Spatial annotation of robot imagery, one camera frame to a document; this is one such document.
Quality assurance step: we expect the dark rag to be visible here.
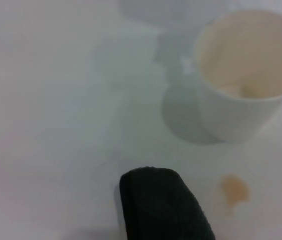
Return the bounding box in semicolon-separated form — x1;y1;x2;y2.
119;166;217;240

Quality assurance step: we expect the white paper cup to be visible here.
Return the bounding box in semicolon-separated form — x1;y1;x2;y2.
193;9;282;144

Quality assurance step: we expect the orange liquid stain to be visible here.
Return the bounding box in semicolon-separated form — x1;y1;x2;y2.
219;174;252;216

